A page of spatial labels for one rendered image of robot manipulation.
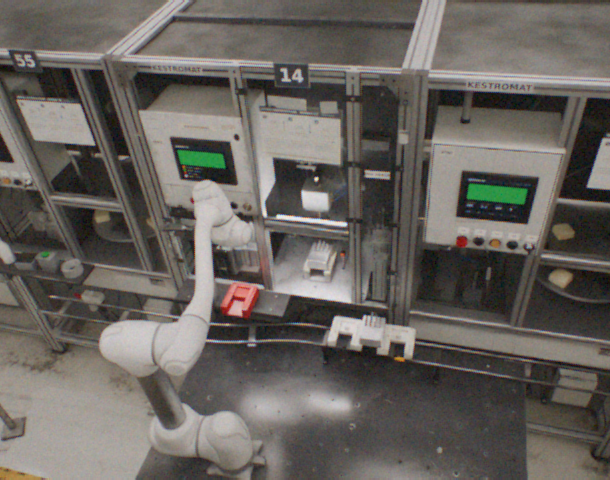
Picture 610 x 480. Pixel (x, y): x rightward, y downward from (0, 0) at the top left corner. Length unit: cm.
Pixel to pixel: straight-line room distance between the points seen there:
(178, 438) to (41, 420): 161
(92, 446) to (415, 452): 186
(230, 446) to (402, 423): 73
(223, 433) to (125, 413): 143
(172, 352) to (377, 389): 112
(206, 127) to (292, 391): 121
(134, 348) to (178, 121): 88
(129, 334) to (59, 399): 200
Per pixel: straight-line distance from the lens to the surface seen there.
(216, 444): 224
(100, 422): 359
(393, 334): 253
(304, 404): 255
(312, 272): 272
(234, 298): 264
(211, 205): 204
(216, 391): 265
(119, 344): 184
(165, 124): 226
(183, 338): 178
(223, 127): 215
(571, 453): 339
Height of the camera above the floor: 284
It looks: 41 degrees down
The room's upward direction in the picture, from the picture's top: 5 degrees counter-clockwise
